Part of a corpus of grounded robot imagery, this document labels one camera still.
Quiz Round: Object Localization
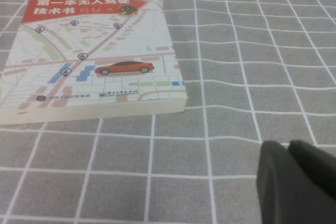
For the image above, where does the map cover book red car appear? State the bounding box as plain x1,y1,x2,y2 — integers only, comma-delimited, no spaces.
0,0,188,125

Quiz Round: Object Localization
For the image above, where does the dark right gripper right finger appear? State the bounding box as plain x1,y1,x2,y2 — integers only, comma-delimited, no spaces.
288,139,336,200

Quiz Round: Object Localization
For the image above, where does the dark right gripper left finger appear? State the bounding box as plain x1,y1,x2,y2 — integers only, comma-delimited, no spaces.
256,140,336,224

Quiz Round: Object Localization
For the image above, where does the grey white-checked tablecloth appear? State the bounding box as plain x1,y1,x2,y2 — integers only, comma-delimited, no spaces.
0,0,336,224

